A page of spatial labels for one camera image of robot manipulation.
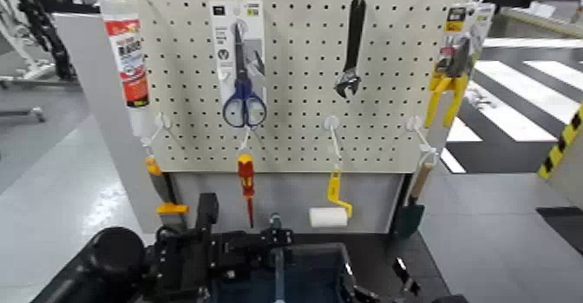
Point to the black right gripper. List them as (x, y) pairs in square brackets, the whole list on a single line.
[(360, 294)]

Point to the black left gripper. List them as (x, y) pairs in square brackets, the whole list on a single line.
[(237, 254)]

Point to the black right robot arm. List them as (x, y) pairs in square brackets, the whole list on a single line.
[(451, 299)]

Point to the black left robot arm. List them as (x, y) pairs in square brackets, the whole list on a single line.
[(118, 254)]

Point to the red yellow screwdriver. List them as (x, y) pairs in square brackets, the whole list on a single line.
[(246, 172)]

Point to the white pegboard hook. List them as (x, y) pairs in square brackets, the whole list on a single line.
[(161, 121), (331, 122), (246, 138), (414, 123)]

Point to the black floor mat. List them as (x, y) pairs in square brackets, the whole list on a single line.
[(565, 227)]

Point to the cream perforated pegboard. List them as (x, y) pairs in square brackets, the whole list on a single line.
[(300, 67)]

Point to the grey barrier with hazard stripes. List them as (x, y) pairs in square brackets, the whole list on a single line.
[(565, 159)]

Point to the blue scissors in card package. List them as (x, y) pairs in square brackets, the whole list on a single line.
[(237, 45)]

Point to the black adjustable wrench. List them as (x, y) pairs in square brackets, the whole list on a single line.
[(354, 36)]

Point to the yellow pliers in card package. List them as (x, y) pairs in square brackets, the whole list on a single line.
[(455, 63)]

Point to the white sealant tube red label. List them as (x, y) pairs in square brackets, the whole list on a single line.
[(130, 58)]

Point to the grey metal base leg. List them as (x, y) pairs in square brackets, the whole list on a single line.
[(27, 112)]

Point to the black pegboard support post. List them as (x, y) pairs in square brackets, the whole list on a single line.
[(400, 191)]

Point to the white metal frame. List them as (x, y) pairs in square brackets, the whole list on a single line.
[(32, 70)]

